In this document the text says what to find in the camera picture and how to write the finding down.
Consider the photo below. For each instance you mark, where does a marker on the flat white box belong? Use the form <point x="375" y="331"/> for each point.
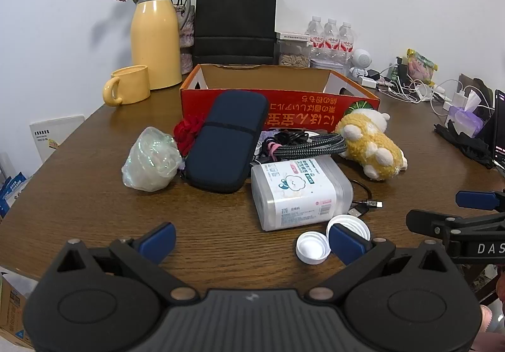
<point x="292" y="35"/>

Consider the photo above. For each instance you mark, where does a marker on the clear seed jar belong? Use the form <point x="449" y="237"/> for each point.
<point x="294" y="58"/>

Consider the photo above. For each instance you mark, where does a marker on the purple tissue pack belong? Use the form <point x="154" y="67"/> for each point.
<point x="465" y="121"/>

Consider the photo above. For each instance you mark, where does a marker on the person's right hand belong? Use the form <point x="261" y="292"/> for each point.
<point x="498" y="289"/>

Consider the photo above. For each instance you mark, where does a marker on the yellow green snack packet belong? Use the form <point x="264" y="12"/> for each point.
<point x="422" y="66"/>

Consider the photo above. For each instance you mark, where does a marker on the printed cardboard carton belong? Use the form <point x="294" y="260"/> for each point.
<point x="12" y="308"/>

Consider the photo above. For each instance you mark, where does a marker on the red artificial rose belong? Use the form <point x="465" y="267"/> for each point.
<point x="187" y="133"/>

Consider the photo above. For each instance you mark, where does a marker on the black upright stand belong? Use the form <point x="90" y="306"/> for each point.
<point x="402" y="70"/>

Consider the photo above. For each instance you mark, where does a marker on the yellow mug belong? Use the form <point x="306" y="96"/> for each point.
<point x="132" y="85"/>

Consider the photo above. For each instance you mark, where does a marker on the navy zip case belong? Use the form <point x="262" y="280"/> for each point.
<point x="221" y="146"/>

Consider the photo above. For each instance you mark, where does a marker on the yellow thermos jug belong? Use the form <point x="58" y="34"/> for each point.
<point x="156" y="40"/>

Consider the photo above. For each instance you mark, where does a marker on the white bottle cap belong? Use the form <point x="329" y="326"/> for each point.
<point x="311" y="247"/>
<point x="347" y="220"/>

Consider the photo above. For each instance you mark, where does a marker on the white charger block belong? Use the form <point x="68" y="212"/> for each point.
<point x="367" y="81"/>

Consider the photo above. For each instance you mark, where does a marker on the blue packets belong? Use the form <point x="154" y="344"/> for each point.
<point x="12" y="190"/>

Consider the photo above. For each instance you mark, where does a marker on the white booklet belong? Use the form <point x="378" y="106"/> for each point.
<point x="55" y="135"/>

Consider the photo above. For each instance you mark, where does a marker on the pink mottled vase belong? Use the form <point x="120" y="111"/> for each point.
<point x="186" y="36"/>

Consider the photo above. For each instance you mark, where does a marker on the clear water bottle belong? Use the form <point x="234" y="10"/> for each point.
<point x="346" y="40"/>
<point x="317" y="36"/>
<point x="331" y="38"/>

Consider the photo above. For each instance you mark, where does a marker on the black paper bag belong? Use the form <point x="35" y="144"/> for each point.
<point x="234" y="20"/>

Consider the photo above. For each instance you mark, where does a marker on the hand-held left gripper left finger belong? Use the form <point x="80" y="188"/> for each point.
<point x="158" y="241"/>

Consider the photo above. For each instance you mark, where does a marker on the iridescent plastic wrap ball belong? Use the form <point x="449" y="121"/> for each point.
<point x="152" y="158"/>

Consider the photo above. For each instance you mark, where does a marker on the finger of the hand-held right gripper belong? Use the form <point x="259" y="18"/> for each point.
<point x="426" y="223"/>
<point x="473" y="200"/>

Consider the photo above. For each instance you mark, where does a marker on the white wall charger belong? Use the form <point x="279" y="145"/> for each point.
<point x="459" y="97"/>

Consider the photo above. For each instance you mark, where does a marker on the black gloves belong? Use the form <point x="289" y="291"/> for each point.
<point x="469" y="146"/>

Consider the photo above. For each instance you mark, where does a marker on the white robot toy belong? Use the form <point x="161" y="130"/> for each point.
<point x="361" y="60"/>

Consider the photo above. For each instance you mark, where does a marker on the clear plastic wipes container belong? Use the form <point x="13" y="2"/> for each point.
<point x="300" y="190"/>

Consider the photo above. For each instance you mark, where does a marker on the yellow white plush toy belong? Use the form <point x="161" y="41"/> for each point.
<point x="374" y="143"/>

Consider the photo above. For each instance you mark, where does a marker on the orange red cardboard box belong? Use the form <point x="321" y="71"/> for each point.
<point x="300" y="107"/>

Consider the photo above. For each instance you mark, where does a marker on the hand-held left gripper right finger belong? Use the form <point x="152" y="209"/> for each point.
<point x="347" y="243"/>

